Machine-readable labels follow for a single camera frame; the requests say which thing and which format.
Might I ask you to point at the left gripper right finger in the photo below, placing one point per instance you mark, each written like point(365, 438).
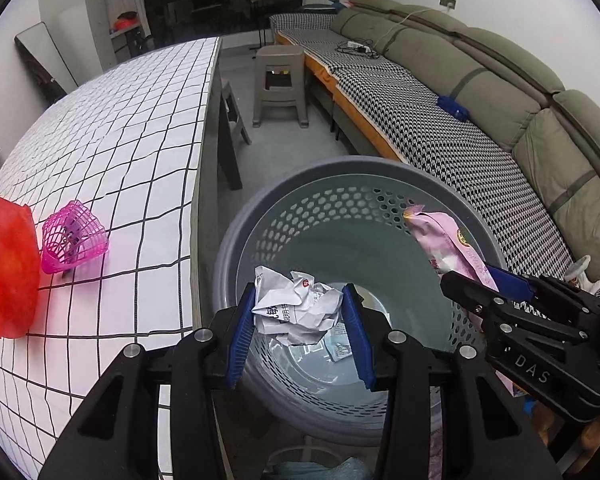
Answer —
point(485, 433)

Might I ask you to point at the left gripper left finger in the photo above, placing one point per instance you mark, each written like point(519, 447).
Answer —
point(114, 432)

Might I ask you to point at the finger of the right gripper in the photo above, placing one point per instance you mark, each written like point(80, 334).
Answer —
point(485, 292)
point(555, 299)

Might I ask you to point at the pink snack wrapper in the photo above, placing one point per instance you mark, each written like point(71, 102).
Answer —
point(446, 247)

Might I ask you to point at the white paper ball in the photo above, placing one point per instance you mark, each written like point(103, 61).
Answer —
point(296, 311)

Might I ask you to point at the grey perforated trash basket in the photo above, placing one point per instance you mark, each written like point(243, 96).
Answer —
point(342, 222)

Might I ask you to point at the olive green sofa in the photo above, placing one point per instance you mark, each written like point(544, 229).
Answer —
point(553, 133)

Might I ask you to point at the white flat packet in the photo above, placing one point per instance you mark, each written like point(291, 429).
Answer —
point(337, 343)

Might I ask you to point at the blue object on sofa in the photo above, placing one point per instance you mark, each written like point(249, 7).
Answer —
point(454, 109)

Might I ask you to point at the houndstooth sofa cover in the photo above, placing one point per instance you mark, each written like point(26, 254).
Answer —
point(399, 116)

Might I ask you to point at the red plastic bag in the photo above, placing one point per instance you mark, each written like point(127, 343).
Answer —
point(20, 269)

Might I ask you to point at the pink mesh plastic basket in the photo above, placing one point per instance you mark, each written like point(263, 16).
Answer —
point(70, 237)

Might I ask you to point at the white grid tablecloth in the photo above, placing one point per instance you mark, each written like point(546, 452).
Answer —
point(128, 145)

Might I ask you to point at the white power strip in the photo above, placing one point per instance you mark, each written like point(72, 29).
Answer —
point(360, 48)

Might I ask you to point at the grey plastic stool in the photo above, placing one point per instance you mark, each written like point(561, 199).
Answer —
point(280, 81)

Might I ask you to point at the leaning mirror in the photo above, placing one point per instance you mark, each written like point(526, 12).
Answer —
point(44, 63)

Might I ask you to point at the red item on shelf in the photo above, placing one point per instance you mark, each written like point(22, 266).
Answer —
point(125, 20)

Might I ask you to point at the wall power outlet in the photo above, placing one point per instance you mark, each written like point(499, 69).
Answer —
point(448, 4)

